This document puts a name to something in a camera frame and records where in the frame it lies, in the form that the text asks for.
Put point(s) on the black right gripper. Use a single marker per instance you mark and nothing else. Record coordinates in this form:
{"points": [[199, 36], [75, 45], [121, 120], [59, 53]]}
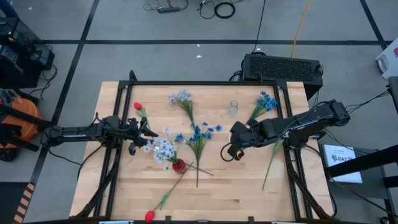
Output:
{"points": [[256, 132]]}

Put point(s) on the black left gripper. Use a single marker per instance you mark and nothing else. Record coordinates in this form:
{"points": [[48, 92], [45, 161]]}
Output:
{"points": [[130, 130]]}

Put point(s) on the red tulip short stem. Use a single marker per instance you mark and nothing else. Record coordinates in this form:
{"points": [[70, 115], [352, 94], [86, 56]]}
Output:
{"points": [[137, 106]]}

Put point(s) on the dark blue spread flower bouquet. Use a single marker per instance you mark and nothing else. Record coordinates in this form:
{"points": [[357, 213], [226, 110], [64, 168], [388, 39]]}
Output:
{"points": [[199, 137]]}

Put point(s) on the peach tulip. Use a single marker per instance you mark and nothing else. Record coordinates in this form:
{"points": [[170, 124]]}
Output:
{"points": [[276, 149]]}

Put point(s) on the bright blue dense flower bouquet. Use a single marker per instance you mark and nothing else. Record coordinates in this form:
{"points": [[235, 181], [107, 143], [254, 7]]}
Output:
{"points": [[266, 102]]}

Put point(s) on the pale blue flower bouquet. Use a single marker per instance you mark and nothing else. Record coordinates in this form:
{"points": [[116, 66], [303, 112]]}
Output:
{"points": [[186, 105]]}

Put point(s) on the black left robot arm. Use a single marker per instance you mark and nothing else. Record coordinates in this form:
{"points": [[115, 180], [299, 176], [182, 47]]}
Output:
{"points": [[77, 133]]}

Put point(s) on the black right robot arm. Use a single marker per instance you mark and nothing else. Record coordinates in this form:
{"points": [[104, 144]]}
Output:
{"points": [[311, 119]]}

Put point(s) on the small clear glass vase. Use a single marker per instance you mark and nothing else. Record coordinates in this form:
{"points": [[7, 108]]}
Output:
{"points": [[233, 109]]}

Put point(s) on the white flower bouquet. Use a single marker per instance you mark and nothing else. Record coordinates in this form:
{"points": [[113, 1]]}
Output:
{"points": [[163, 151]]}

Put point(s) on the red tulip long stem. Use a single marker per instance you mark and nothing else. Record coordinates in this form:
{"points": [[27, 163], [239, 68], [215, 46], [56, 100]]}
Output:
{"points": [[149, 216]]}

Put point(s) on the black computer case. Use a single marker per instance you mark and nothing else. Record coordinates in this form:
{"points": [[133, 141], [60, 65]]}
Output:
{"points": [[280, 68]]}

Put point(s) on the white printed paper sheet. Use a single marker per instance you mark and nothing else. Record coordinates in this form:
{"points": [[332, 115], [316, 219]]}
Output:
{"points": [[342, 168]]}

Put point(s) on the orange vacuum cleaner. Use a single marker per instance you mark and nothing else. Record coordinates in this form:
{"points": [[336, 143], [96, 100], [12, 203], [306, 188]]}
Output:
{"points": [[21, 109]]}

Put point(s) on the black beam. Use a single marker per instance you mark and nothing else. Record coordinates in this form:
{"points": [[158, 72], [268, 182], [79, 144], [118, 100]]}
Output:
{"points": [[357, 165]]}

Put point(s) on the black power strip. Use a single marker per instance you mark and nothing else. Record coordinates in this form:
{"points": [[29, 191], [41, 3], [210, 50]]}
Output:
{"points": [[168, 9]]}

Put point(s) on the dark side table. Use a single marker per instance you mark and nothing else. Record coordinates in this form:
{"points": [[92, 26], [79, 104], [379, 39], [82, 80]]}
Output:
{"points": [[370, 189]]}

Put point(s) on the black mat with hazard stripes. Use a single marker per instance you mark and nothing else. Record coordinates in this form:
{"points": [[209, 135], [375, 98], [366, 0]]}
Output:
{"points": [[12, 202]]}

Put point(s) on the black equipment rack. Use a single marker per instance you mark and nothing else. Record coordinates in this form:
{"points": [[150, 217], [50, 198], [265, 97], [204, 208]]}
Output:
{"points": [[18, 62]]}

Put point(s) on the white box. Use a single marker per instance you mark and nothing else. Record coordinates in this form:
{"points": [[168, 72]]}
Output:
{"points": [[390, 62]]}

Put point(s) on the black metal table frame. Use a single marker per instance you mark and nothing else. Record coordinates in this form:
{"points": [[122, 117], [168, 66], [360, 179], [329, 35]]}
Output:
{"points": [[202, 83]]}

